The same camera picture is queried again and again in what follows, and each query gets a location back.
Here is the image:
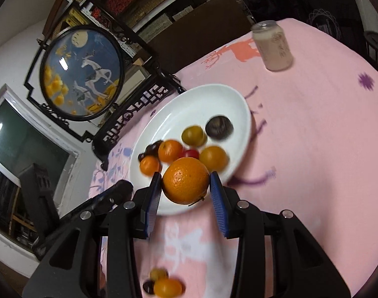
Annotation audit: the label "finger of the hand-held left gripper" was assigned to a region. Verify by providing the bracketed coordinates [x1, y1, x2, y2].
[57, 180, 134, 224]

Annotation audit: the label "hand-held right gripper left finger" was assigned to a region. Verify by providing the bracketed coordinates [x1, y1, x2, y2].
[21, 172, 162, 298]

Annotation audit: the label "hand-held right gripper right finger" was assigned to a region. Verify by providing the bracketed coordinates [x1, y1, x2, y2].
[209, 171, 351, 298]

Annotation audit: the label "large orange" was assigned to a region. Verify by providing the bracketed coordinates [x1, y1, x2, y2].
[162, 157, 210, 206]

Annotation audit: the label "small orange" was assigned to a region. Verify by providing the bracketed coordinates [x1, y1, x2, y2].
[140, 156, 161, 175]
[158, 140, 184, 163]

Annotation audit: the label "yellow tomato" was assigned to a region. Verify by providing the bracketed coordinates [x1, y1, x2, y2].
[181, 125, 207, 147]
[199, 146, 229, 172]
[153, 278, 183, 297]

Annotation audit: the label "dark grapes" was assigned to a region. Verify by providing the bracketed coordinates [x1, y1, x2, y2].
[138, 141, 163, 162]

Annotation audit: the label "dark passion fruit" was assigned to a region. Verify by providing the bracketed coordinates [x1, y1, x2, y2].
[205, 115, 233, 139]

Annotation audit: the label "white plate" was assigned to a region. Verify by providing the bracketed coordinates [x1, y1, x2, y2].
[129, 84, 252, 216]

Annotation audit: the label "small green fruit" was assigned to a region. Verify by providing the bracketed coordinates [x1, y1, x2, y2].
[150, 268, 169, 281]

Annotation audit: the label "window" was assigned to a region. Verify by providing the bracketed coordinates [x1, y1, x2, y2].
[0, 84, 84, 274]

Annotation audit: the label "round deer picture screen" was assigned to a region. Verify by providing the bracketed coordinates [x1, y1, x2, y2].
[24, 0, 185, 171]

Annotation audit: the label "beige beverage can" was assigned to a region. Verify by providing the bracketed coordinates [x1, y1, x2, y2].
[250, 20, 293, 72]

